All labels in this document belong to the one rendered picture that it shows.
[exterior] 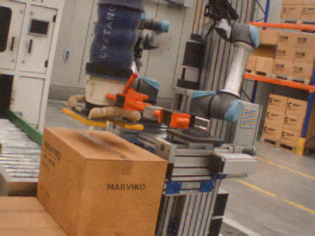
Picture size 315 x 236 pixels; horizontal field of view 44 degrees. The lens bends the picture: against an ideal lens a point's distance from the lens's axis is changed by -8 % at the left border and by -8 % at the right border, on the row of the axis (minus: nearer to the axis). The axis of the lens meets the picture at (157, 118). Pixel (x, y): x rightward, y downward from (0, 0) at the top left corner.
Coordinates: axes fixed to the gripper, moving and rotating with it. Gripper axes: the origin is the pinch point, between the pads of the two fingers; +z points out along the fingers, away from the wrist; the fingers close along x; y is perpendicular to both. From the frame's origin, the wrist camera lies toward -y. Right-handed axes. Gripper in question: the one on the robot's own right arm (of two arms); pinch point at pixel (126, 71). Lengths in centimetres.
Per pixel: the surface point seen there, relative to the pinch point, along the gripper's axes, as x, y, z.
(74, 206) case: -44, 55, 59
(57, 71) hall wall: 259, -900, 54
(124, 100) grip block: -30, 58, 10
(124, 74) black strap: -23.1, 41.0, 0.5
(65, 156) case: -45, 37, 41
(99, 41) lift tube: -34.9, 33.5, -12.4
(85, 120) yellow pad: -40, 45, 23
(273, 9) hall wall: 782, -638, -242
